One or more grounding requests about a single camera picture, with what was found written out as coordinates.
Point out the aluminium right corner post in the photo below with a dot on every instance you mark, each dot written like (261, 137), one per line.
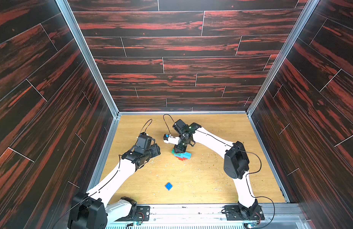
(291, 39)

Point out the light blue lego brick small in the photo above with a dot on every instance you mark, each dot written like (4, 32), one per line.
(185, 155)

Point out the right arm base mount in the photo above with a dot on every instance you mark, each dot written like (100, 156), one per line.
(240, 212)

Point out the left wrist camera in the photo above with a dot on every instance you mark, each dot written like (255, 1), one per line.
(143, 143)

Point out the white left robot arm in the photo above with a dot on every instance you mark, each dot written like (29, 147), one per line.
(91, 210)

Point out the aluminium left corner post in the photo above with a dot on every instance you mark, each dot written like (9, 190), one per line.
(75, 30)

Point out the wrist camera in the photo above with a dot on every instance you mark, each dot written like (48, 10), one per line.
(183, 136)
(143, 143)

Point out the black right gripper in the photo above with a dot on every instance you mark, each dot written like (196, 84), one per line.
(181, 147)

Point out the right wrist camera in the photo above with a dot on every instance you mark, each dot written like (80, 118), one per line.
(183, 136)

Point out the aluminium corner post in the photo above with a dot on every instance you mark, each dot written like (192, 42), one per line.
(291, 39)
(75, 30)

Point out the blue lego brick lower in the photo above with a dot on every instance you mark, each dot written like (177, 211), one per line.
(168, 186)

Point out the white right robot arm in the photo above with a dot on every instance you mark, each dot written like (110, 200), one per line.
(236, 161)

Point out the aluminium front rail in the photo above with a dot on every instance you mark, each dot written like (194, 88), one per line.
(213, 216)

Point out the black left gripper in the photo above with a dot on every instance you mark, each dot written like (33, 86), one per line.
(156, 150)

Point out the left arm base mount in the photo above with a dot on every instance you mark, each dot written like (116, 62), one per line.
(128, 210)

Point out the red lego brick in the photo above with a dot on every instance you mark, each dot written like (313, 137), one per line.
(182, 158)

